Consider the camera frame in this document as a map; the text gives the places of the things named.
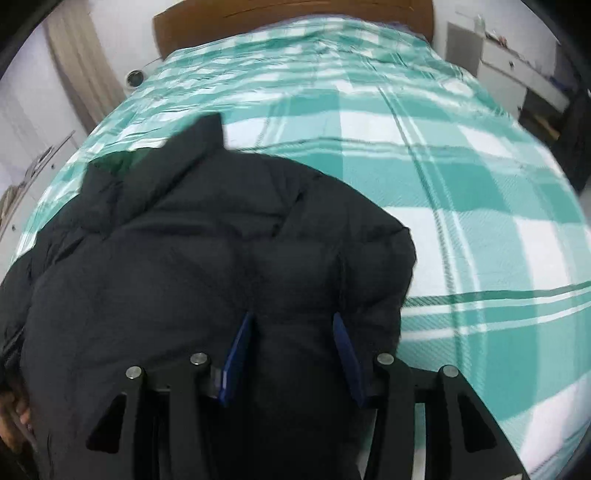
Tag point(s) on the beige curtain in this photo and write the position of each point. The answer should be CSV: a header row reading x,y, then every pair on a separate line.
x,y
78,60

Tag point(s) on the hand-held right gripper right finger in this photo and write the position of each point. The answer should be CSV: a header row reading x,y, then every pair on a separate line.
x,y
347,360

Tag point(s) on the person's left hand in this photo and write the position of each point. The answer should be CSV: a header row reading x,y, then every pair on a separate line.
x,y
11,415

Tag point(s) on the green checkered bed sheet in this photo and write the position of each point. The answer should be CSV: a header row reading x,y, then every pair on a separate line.
x,y
461,184

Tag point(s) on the grey panel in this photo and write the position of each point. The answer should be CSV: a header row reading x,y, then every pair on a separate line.
x,y
464,46

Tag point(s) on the wooden headboard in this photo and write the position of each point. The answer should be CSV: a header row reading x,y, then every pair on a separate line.
x,y
207,27

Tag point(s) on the white desk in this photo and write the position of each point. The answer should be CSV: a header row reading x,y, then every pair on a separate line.
x,y
512,69

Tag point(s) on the small round grey device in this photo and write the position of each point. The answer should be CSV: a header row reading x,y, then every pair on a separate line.
x,y
135,78

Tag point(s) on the white low drawer cabinet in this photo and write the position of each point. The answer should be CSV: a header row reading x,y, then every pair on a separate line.
x,y
18,217

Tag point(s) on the black puffer jacket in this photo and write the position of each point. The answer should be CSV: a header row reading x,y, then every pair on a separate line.
x,y
207,254

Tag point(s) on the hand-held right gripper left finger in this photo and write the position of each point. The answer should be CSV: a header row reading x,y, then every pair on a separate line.
x,y
236,360

